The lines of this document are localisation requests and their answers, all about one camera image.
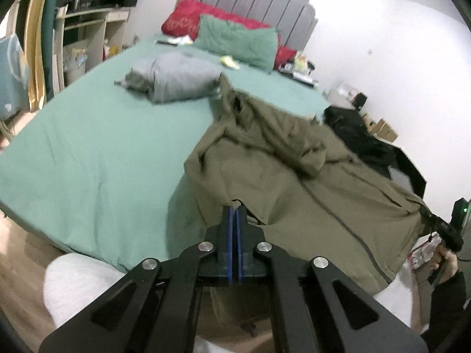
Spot folded grey garment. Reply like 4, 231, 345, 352
114, 51, 222, 104

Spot cluttered nightstand items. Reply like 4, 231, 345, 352
278, 52, 319, 89

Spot person right hand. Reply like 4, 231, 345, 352
429, 242, 458, 286

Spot cardboard boxes by wall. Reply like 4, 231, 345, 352
361, 113, 398, 143

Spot olive green jacket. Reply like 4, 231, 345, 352
184, 77, 425, 294

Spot small yellow white object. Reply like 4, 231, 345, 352
220, 56, 240, 70

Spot black clothes pile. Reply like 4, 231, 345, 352
323, 105, 395, 168

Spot green pillow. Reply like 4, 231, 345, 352
194, 14, 278, 73

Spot red pillow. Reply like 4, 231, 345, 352
161, 0, 296, 70

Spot white blanket at bed foot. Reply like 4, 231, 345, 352
44, 253, 222, 352

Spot teal green bed sheet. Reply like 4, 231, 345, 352
0, 33, 328, 273

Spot beige wooden shelf desk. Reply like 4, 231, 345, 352
52, 6, 132, 94

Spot grey padded headboard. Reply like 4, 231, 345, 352
176, 0, 319, 53

